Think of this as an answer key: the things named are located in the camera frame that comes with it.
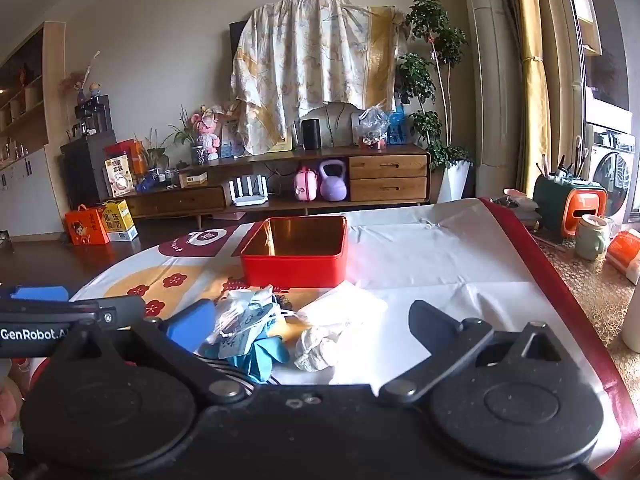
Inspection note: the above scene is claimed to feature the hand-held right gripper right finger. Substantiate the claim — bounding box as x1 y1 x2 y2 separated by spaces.
378 300 576 405

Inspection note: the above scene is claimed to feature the black white striped cloth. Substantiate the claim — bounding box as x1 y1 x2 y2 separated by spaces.
197 342 251 386

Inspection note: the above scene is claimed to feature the orange packet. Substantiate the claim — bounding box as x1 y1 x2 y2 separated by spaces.
605 229 640 286

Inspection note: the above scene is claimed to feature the cream standing air conditioner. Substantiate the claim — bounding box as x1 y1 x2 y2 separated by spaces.
460 0 523 198

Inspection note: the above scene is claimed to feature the purple kettlebell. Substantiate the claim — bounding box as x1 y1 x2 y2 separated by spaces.
319 160 348 201

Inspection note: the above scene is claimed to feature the pink bowl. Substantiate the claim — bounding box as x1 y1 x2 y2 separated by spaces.
502 187 541 211

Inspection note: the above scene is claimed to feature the potted tree white planter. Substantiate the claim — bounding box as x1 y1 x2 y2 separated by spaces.
395 0 476 204

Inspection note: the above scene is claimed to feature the wooden wall shelf unit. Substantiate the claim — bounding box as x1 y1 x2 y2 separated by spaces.
0 21 68 238

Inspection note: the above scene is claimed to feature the white router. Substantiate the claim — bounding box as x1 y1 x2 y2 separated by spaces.
229 175 269 207

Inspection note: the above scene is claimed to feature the small potted plant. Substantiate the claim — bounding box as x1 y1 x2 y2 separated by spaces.
135 127 171 181

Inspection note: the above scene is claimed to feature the wooden television cabinet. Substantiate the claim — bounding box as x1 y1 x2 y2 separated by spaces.
117 144 432 228

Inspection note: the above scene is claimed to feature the potted plant patterned pot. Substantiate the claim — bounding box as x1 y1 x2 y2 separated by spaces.
170 105 207 165

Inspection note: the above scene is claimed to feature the green mug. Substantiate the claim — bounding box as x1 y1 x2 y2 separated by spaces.
575 214 613 261

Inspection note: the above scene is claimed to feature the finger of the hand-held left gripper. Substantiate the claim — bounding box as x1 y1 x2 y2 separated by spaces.
0 295 146 328
0 286 70 302

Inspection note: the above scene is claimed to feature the pink plush doll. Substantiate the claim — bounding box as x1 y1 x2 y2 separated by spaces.
191 105 223 162

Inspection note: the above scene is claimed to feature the white blue printed face mask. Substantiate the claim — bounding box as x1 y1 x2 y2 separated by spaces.
202 287 296 358

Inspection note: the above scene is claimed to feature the white washing machine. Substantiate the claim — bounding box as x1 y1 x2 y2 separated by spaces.
582 120 640 226

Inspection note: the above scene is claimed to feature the red orange box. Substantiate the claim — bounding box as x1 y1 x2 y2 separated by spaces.
105 139 148 176

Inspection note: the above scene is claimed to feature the yellow white cereal box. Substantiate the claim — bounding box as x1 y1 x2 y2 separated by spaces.
103 156 135 197

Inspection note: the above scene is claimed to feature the clear plastic bag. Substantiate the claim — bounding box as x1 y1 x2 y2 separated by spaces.
356 105 390 150

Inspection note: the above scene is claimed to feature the black coffee machine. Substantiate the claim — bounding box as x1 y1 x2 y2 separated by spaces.
74 95 113 138

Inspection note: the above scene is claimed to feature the pink toy suitcase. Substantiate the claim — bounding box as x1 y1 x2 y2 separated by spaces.
293 166 320 203

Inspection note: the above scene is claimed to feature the black cabinet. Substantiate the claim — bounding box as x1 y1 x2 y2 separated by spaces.
60 132 118 209

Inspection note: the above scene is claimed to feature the floral bed sheet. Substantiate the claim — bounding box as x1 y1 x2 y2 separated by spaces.
230 0 406 156

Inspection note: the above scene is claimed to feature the dried flower bunch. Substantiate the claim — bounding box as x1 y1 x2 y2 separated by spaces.
60 50 101 106

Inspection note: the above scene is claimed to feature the green orange storage holder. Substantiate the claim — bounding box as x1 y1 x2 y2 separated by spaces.
532 175 608 241

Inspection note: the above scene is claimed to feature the black television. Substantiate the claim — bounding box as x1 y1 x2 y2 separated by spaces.
229 21 249 61

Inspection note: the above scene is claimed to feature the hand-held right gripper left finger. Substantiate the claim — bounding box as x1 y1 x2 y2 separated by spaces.
52 300 252 406

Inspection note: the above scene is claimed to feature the gold patterned table cover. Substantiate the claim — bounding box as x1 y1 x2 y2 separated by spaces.
530 232 640 411

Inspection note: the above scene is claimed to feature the red tin box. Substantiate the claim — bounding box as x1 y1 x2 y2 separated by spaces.
240 216 349 289

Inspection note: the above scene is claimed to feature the blue rubber glove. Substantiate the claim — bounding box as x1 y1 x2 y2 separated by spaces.
225 332 291 386

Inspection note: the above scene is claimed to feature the person's left hand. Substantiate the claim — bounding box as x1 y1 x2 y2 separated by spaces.
0 375 25 456

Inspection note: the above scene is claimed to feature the yellow carry carton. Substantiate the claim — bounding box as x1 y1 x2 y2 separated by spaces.
97 199 139 242

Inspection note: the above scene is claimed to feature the bunch of brushes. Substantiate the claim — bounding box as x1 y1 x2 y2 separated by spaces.
535 135 588 181

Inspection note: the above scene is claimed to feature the yellow curtain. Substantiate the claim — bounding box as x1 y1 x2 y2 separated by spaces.
512 0 553 201

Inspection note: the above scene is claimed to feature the black cylinder speaker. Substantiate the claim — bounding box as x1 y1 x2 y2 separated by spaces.
301 118 321 151

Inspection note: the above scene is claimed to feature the picture card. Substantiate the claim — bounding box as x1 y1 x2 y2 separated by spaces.
221 119 241 158

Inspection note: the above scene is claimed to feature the white bottle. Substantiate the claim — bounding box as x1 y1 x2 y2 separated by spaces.
621 287 640 353

